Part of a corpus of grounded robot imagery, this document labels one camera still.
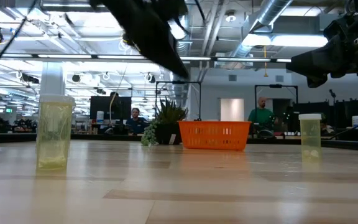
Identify person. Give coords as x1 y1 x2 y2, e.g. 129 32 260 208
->
247 96 277 138
125 107 149 136

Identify potted green plant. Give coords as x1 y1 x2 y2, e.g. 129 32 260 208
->
140 97 189 147

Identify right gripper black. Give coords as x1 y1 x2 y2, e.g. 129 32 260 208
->
285 0 358 89

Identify black computer monitor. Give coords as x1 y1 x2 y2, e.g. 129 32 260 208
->
89 95 132 121

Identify thin black cable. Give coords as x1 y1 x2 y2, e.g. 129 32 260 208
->
0 0 40 82

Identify white building column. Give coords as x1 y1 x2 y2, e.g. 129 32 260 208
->
40 61 67 96

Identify black rectangular stand frame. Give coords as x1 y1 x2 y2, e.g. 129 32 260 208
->
254 83 300 123
155 80 203 121

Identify yellow hanging cord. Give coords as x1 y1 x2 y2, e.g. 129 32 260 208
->
262 45 269 78

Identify silver ventilation duct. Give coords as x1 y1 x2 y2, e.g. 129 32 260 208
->
225 0 293 68

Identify black partition panels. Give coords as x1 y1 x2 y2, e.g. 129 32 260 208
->
291 98 358 133

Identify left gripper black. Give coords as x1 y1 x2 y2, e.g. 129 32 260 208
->
89 0 190 79

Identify orange plastic basket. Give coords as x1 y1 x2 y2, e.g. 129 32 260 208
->
178 120 252 151

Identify translucent yellow pill bottle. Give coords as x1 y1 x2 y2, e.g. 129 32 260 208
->
35 94 76 170
298 113 323 161

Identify white door panel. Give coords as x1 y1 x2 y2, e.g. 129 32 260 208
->
219 98 246 122

